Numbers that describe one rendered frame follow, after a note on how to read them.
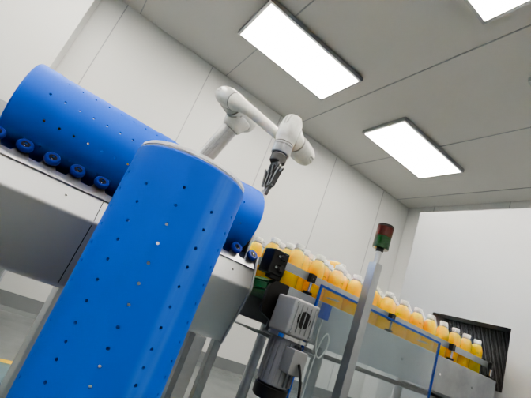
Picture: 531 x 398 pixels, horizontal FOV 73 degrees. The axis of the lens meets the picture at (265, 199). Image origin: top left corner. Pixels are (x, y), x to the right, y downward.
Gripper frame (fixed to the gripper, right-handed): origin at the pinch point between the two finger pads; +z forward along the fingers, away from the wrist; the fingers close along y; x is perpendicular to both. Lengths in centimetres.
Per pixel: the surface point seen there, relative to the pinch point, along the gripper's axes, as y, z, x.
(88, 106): -14, 9, 75
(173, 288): -61, 49, 43
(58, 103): -15, 13, 82
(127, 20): 282, -198, 99
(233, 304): -12.8, 47.5, 1.7
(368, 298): -39, 28, -36
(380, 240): -39, 6, -34
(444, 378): -24, 44, -118
